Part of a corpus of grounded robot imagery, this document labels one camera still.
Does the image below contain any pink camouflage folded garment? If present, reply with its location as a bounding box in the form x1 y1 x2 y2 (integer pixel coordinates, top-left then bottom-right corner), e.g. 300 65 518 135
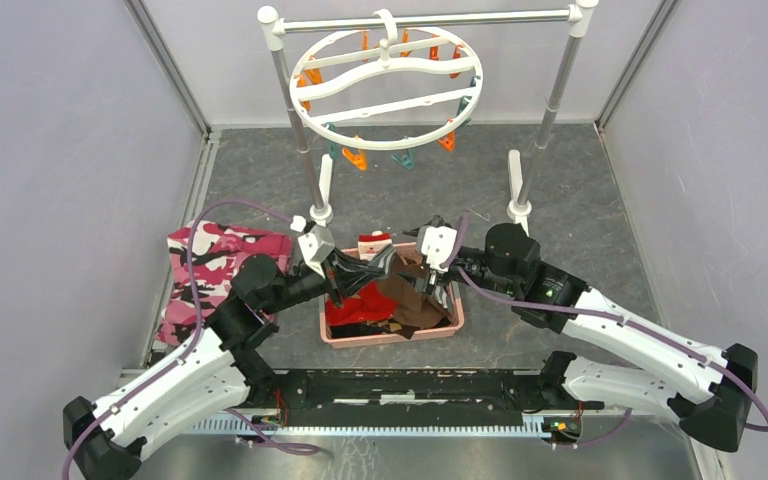
154 221 293 347

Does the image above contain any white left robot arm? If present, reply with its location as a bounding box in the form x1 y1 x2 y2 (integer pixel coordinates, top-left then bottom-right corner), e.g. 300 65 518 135
61 245 397 479

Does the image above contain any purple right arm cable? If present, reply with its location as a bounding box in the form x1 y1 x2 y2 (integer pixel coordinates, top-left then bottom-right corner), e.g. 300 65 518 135
450 210 768 433

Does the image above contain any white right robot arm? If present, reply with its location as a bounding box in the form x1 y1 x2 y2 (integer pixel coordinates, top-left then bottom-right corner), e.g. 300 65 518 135
410 222 760 453

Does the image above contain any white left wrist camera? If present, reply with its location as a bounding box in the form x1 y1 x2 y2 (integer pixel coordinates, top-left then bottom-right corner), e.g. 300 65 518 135
290 215 335 278

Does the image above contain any white metal drying rack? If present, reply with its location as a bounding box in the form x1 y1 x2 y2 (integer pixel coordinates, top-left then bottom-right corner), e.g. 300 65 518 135
257 1 597 226

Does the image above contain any white round clip hanger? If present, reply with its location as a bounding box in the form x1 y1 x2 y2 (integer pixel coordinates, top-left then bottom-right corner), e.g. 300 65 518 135
288 20 484 155

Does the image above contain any orange right front clip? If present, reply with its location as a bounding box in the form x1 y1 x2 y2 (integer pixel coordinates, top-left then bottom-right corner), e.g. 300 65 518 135
437 128 456 152

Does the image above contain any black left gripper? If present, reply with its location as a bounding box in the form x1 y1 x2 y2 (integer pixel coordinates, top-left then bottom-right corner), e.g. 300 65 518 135
261 247 385 316

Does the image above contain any pink plastic basket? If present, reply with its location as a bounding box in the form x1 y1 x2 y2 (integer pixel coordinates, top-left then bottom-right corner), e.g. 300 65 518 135
318 239 467 350

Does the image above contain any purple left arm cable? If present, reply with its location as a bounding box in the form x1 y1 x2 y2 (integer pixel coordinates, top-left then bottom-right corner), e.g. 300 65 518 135
60 197 296 480

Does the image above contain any red santa sock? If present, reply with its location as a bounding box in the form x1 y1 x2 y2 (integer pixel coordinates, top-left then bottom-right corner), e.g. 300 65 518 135
324 230 412 328

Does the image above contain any orange clip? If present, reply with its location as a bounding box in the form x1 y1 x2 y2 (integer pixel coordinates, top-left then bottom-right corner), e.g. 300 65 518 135
340 144 368 171
437 128 456 152

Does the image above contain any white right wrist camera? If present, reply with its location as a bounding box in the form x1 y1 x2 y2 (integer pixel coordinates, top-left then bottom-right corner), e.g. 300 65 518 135
403 214 468 273

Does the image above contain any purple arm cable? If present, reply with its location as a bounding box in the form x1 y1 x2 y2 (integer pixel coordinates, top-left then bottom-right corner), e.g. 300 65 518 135
450 210 768 433
60 197 296 480

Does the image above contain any teal front clip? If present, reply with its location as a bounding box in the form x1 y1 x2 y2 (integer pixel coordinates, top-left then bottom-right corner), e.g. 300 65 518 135
391 148 415 170

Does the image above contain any argyle patterned sock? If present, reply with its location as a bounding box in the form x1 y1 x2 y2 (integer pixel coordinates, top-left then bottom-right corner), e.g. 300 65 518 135
325 310 421 339

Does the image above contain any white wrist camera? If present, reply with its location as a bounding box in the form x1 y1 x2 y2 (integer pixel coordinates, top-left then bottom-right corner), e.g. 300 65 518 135
290 215 335 278
403 214 468 273

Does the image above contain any brown striped-cuff sock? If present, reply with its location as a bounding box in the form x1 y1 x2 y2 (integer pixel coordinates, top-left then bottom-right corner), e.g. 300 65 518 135
373 252 452 330

